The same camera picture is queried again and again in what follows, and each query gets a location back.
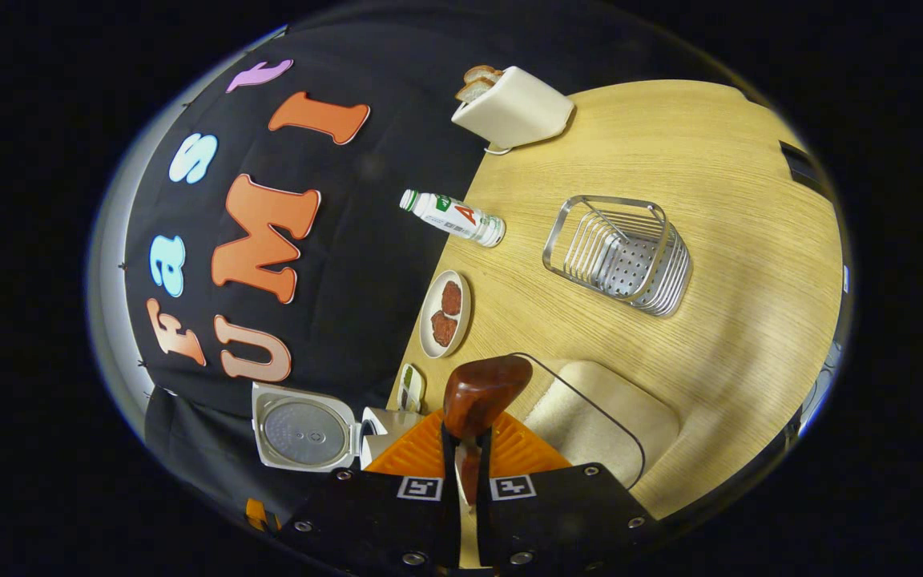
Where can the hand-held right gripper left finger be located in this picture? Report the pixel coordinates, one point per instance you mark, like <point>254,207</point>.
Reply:
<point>450,513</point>

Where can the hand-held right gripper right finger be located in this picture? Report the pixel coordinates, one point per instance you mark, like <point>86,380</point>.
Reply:
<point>484,513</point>

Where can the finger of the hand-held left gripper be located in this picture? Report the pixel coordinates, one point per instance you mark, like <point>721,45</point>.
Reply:
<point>257,513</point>

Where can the white rice cooker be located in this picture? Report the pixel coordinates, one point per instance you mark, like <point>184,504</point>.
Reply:
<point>301,433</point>

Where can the brown wooden spoon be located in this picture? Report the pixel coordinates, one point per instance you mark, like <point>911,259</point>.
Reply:
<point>481,393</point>

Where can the metal chopstick holder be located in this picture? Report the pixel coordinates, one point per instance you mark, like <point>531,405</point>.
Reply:
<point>630,272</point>

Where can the small sauce dish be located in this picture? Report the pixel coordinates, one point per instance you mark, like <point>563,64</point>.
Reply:
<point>412,389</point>

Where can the brown meat patty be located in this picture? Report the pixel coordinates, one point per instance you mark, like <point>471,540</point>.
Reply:
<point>451,298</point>
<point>444,328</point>

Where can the white round plate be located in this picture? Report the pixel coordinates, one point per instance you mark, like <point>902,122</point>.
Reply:
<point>428,300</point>

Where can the white drink bottle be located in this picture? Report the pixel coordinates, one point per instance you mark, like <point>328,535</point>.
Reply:
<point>453,216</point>

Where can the white toaster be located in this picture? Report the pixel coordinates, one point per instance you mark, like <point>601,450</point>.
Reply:
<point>517,108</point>

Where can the bread slice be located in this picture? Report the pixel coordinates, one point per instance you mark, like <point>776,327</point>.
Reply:
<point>473,90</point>
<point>481,74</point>

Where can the black flat object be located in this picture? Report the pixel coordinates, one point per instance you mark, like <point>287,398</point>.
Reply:
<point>802,168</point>

